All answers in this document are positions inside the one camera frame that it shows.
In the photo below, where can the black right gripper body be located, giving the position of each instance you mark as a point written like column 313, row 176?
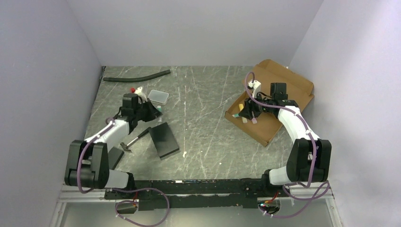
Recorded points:
column 257, row 108

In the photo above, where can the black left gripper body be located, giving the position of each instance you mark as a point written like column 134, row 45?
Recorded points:
column 145, row 112

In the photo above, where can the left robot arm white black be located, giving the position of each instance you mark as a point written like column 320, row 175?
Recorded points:
column 88, row 160

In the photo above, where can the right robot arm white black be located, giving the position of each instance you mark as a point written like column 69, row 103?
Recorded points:
column 309, row 158

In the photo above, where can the black rectangular box centre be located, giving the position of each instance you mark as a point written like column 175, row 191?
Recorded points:
column 164, row 140

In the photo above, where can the black flat box left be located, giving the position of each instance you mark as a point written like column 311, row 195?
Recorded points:
column 114, row 157

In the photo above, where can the black foam tube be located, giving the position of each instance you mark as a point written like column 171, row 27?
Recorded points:
column 137, row 80

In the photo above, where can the small metal hammer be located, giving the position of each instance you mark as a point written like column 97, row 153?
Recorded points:
column 127, row 147

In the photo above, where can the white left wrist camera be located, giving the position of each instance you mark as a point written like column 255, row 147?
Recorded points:
column 139, row 91

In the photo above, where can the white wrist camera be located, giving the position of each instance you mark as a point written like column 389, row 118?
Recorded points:
column 139, row 91
column 255, row 86

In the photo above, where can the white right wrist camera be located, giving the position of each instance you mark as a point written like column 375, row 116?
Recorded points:
column 255, row 86

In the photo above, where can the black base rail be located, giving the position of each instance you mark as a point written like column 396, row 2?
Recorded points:
column 158, row 194

